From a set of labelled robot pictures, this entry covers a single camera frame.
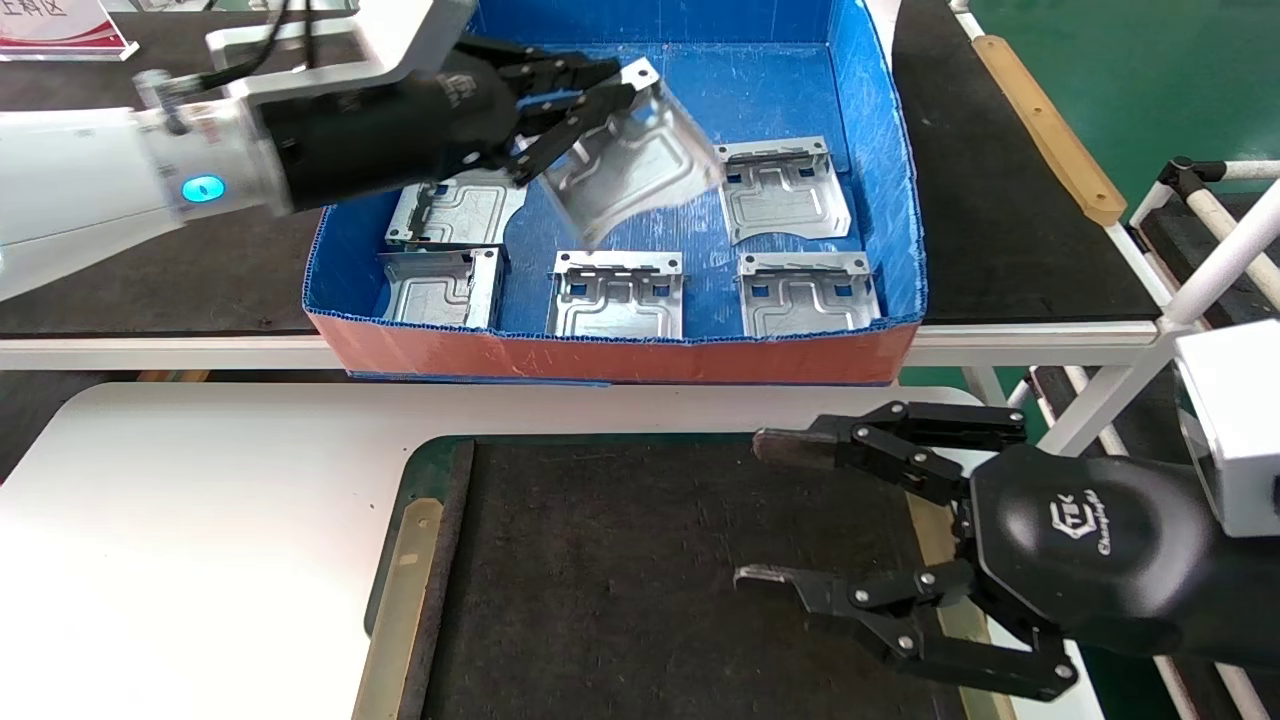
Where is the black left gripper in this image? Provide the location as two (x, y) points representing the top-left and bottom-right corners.
(262, 38), (642, 213)

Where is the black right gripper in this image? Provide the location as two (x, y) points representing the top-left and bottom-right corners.
(733, 445), (1216, 701)

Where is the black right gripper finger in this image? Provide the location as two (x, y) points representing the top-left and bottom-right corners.
(752, 401), (1029, 506)

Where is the stamped metal bracket plate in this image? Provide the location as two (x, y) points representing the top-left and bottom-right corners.
(385, 168), (529, 251)
(378, 247), (506, 331)
(540, 57), (727, 249)
(738, 251), (883, 338)
(712, 137), (853, 246)
(547, 251), (687, 339)

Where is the blue corrugated box red outside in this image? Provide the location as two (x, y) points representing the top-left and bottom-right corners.
(303, 0), (928, 387)

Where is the tan strip with holes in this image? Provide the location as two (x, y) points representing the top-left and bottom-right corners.
(905, 490), (1011, 720)
(352, 497), (446, 720)

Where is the black work mat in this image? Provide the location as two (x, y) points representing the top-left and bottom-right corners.
(420, 437), (1011, 720)

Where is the long wooden strip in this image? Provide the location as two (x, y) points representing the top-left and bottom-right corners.
(972, 36), (1128, 228)

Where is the black pipe connector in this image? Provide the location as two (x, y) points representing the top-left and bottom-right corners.
(1157, 157), (1227, 206)

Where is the cream padded pipe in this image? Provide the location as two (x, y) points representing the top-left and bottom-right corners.
(1192, 185), (1280, 307)

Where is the red white sign stand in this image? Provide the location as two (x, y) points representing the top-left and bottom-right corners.
(0, 0), (141, 63)

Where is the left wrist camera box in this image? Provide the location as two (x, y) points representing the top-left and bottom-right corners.
(205, 0), (477, 107)

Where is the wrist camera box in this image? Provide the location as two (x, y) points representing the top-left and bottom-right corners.
(1175, 320), (1280, 538)
(205, 0), (477, 107)

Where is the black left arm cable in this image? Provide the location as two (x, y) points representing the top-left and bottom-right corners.
(200, 0), (323, 93)

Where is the white diagonal frame pipe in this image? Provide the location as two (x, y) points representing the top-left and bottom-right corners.
(1040, 185), (1280, 457)

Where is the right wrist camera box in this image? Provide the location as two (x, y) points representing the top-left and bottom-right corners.
(1175, 320), (1280, 538)

